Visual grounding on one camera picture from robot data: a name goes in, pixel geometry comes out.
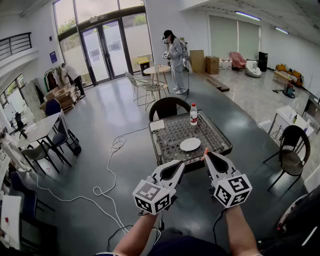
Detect yellow bin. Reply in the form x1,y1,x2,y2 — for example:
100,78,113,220
136,57,151,77

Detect black cabinet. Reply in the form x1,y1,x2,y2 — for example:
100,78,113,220
257,51,269,73

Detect person's dark clothing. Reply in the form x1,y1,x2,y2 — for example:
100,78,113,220
96,226,227,256

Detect clothes rack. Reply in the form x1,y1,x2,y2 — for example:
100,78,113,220
44,65,66,91

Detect wooden planks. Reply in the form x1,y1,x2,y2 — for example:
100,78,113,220
195,71,231,93

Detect metal wire chair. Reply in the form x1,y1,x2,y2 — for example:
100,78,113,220
133,75,169,112
124,71,151,107

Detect person's left forearm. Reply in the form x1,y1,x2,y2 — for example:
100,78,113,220
112,211,161,256

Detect clear water bottle red cap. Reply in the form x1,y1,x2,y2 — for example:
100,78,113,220
189,102,199,127

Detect black frame chair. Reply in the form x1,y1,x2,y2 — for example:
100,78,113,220
50,109,83,158

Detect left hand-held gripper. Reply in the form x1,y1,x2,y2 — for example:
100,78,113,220
132,160,186,216

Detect white wire cart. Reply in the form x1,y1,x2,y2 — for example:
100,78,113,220
268,104,315,149

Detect rattan glass-top table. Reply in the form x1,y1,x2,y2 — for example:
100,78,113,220
148,109,234,174

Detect white table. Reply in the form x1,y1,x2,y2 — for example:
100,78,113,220
0,194,23,251

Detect brown cardboard box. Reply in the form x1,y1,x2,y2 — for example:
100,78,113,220
205,55,221,76

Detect white beanbag chair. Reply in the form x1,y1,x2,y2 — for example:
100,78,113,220
244,60,262,79

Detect black floor cable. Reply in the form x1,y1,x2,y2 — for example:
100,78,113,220
106,223,141,253

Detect white floor cable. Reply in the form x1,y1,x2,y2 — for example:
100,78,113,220
29,134,162,242

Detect pink armchair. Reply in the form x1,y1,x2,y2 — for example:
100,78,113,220
229,51,248,71

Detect white roller blind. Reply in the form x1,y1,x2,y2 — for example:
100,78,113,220
208,14,261,60

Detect person's right forearm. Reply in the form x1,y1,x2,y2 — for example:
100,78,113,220
224,204,259,256

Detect grey table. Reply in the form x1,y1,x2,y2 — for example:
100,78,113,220
16,111,63,174

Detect grey chair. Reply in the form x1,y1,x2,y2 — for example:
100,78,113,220
20,141,61,175

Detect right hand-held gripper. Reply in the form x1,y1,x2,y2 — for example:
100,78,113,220
203,151,253,209

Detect blue vacuum cleaner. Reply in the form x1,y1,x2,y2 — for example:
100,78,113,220
272,82,296,99

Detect tall cardboard box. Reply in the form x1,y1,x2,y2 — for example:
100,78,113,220
189,49,207,74

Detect glass double door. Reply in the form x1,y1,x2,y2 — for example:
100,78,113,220
78,19,130,87

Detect long black cable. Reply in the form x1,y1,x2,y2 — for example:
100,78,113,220
184,66,192,102

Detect black office chair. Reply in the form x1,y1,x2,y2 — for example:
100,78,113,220
9,111,29,140

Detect black mesh bin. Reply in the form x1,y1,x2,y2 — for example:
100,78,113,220
68,141,83,157

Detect white round plate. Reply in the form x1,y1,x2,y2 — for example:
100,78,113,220
179,137,202,152

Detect round wooden table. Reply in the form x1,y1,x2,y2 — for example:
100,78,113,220
143,64,172,94

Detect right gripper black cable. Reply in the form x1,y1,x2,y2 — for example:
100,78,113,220
211,208,227,245

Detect dark blue chair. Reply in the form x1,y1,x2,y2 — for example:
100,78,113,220
44,97,62,117
9,170,56,221

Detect black wicker chair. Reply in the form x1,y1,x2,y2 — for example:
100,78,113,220
148,96,192,122
262,124,312,192

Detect stack of cardboard boxes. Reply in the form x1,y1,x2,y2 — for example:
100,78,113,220
39,84,78,114

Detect yellow cushioned bench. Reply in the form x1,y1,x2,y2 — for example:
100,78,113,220
273,63,305,87

